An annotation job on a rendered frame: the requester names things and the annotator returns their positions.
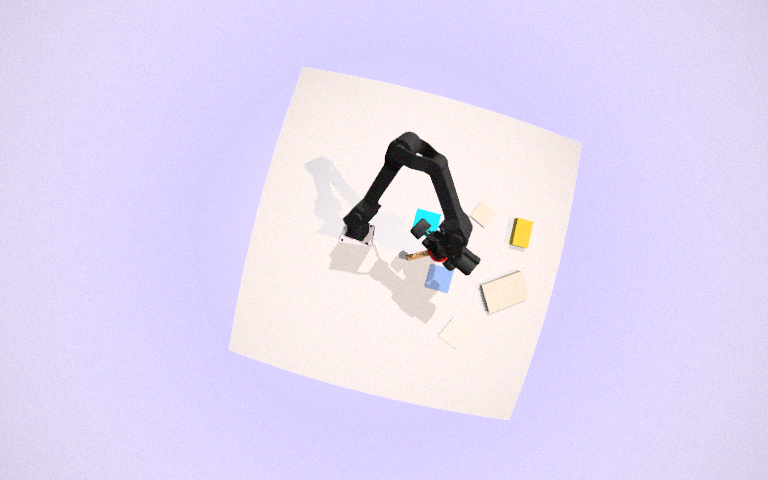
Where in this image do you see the yellow rectangular block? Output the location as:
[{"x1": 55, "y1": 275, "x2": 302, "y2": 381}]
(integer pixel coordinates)
[{"x1": 509, "y1": 217, "x2": 533, "y2": 248}]

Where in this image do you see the red cup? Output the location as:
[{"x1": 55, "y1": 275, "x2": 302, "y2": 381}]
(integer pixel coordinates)
[{"x1": 428, "y1": 248, "x2": 448, "y2": 263}]

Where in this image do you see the light brown wooden block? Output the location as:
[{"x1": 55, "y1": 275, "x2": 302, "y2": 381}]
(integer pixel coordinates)
[{"x1": 406, "y1": 250, "x2": 429, "y2": 261}]

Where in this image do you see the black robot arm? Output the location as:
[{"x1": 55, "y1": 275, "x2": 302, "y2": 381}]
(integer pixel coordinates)
[{"x1": 342, "y1": 131, "x2": 481, "y2": 276}]

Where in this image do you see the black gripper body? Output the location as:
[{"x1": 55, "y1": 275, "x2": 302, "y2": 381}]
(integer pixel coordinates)
[{"x1": 410, "y1": 218, "x2": 456, "y2": 271}]

